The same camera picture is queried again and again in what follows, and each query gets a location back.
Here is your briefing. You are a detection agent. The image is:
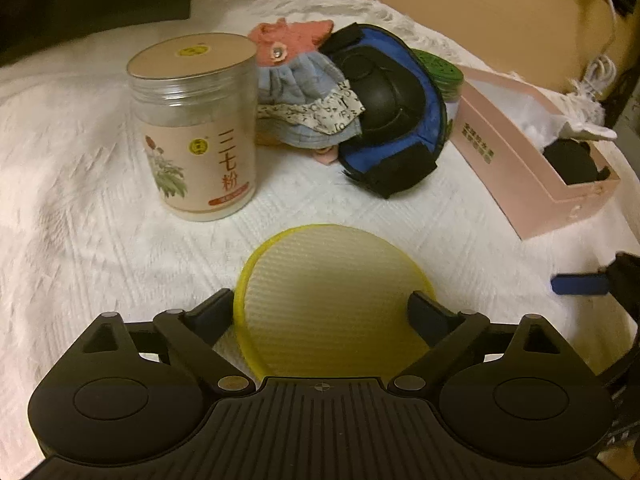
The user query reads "pink cardboard box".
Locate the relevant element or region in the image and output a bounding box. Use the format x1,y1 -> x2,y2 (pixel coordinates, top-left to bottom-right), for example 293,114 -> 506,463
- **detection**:
450,67 -> 620,240

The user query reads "white power cable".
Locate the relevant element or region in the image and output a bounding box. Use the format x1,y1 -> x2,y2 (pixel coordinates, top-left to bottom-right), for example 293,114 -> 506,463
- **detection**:
569,0 -> 622,99

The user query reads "yellow round scrub pad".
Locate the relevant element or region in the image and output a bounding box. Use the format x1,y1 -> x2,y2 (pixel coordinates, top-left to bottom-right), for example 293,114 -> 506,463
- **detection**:
233,224 -> 435,382

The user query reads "green lid air freshener jar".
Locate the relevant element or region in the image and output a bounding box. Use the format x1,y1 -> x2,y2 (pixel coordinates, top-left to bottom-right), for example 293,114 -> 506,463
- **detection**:
412,49 -> 464,102

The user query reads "doll dress pink and blue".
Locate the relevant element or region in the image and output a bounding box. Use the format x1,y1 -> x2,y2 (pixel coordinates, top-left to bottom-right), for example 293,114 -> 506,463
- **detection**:
248,18 -> 366,165

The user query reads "white cloth in box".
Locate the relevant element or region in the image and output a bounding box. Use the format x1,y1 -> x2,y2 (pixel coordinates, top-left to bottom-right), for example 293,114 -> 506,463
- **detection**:
520,110 -> 617,152

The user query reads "black round sponge in box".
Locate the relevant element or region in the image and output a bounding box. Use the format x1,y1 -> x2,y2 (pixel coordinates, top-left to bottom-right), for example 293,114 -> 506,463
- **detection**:
542,139 -> 611,185

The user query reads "white textured table cloth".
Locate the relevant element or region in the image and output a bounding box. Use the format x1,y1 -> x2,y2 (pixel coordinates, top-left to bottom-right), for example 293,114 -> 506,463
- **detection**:
1,0 -> 639,479

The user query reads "black and blue knee pad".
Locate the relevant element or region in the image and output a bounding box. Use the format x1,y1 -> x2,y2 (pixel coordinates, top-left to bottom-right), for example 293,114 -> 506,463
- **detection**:
320,23 -> 448,198

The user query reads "clear jar with tan lid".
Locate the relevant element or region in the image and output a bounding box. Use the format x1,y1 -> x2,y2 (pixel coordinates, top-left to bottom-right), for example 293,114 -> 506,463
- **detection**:
127,32 -> 257,221

